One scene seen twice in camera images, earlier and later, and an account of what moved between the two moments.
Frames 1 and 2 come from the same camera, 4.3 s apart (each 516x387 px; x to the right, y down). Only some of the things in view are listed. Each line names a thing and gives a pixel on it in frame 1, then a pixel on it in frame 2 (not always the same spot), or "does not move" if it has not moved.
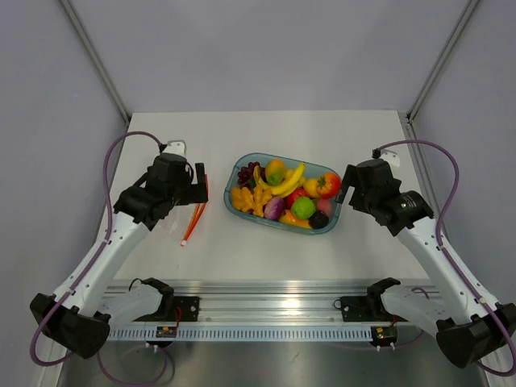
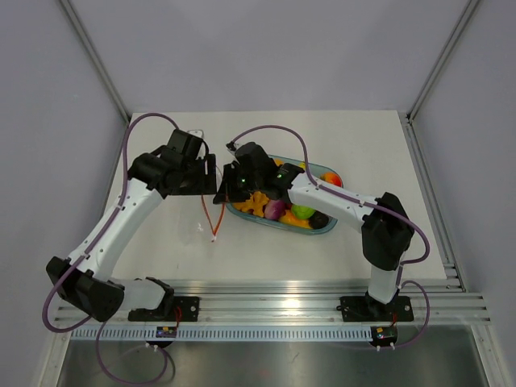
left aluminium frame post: x=97 y=65 does not move
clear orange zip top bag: x=184 y=218 -> x=214 y=206
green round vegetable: x=303 y=208 does not move
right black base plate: x=366 y=309 does not move
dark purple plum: x=318 y=220 does not move
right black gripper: x=351 y=179 -> x=227 y=190
